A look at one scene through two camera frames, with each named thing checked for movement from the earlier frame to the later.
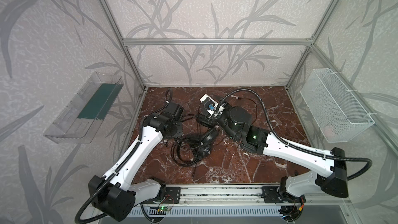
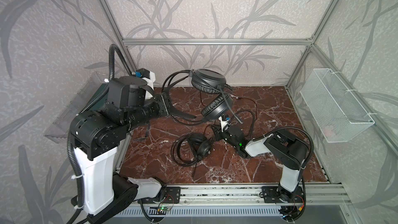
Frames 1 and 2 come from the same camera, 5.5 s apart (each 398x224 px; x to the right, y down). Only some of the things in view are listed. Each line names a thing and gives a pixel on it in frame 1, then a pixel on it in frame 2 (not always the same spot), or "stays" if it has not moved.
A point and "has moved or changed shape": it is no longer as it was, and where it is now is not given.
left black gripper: x=175 y=111 to x=162 y=105
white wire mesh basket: x=339 y=115 stays
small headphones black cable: x=198 y=160 has moved or changed shape
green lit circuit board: x=167 y=208 stays
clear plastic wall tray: x=81 y=117 stays
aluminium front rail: x=239 y=195 stays
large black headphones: x=207 y=138 to x=210 y=85
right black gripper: x=204 y=120 to x=226 y=131
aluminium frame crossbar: x=217 y=41 stays
